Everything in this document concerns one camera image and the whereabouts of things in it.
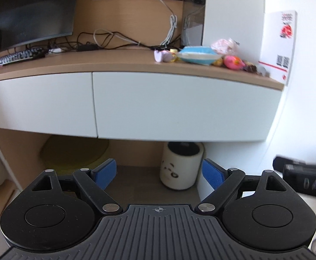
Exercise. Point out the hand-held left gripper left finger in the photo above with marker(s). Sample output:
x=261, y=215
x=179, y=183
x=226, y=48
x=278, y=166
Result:
x=106, y=172

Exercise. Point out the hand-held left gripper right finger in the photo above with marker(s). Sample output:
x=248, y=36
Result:
x=213, y=174

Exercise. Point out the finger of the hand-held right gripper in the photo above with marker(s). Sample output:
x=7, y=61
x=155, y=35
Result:
x=281, y=161

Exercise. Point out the wide white drawer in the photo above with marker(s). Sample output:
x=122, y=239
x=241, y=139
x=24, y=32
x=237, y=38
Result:
x=179, y=105

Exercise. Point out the grey elephant figure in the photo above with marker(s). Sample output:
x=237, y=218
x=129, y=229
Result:
x=262, y=70

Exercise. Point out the pink green plush toy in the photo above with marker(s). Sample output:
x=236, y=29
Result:
x=232, y=61

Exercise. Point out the gold bell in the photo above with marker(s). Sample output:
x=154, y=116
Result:
x=217, y=62

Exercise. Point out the blue white tissue packet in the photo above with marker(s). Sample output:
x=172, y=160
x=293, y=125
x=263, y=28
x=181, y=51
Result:
x=198, y=55

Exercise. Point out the purple toy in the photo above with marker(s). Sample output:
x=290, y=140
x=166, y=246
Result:
x=160, y=56

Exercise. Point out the pink plastic bag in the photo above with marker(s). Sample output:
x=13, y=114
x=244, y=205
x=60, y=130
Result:
x=223, y=46

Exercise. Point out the small yellow toy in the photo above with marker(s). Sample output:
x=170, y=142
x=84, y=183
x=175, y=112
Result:
x=173, y=51

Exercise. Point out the white panda trash bin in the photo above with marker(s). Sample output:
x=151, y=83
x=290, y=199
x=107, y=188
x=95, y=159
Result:
x=179, y=168

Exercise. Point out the green wooden stool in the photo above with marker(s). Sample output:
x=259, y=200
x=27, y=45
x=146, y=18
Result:
x=74, y=151

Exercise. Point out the narrow white drawer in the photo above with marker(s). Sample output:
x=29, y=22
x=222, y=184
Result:
x=38, y=103

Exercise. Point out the white box red print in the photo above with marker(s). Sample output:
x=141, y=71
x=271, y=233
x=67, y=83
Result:
x=277, y=48

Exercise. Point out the black power adapter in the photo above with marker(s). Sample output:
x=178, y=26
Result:
x=87, y=47

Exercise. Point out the white adapter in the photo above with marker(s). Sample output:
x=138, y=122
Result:
x=55, y=50

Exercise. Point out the black keyboard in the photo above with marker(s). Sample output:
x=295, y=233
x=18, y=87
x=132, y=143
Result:
x=14, y=57

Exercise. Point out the white computer case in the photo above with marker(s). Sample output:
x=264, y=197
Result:
x=233, y=10

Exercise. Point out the black computer monitor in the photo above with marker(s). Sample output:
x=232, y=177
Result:
x=33, y=13

